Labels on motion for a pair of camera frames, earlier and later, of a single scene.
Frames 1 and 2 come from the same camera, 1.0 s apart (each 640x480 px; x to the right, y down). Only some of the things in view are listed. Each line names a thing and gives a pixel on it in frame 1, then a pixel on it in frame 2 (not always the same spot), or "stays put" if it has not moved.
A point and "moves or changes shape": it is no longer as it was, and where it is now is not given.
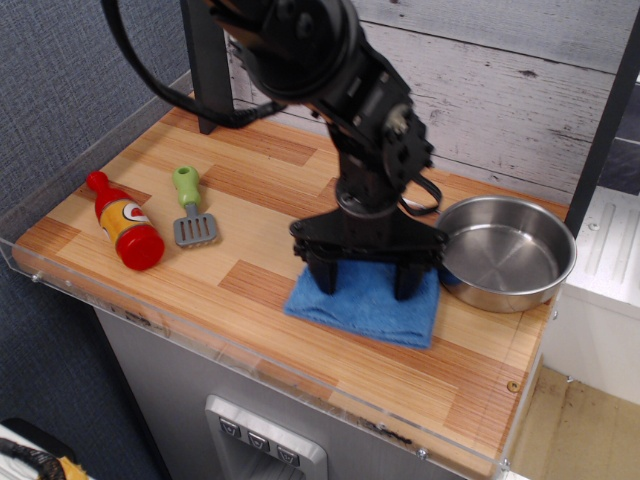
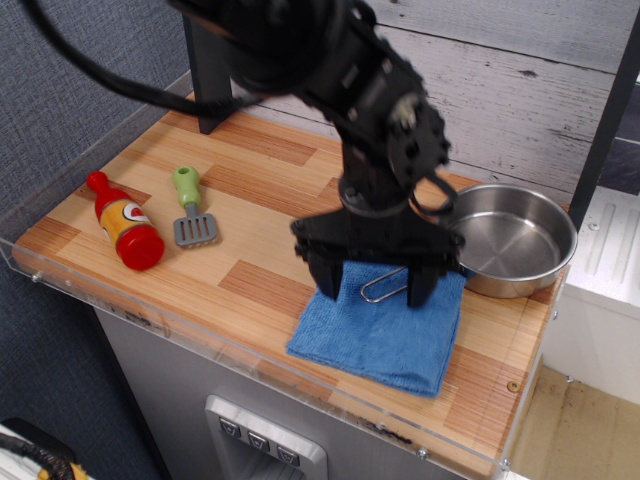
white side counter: x=592 y=336 stays put
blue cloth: x=366 y=303 moves or changes shape
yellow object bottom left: x=72 y=471 stays put
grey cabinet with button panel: x=209 y=414 stays put
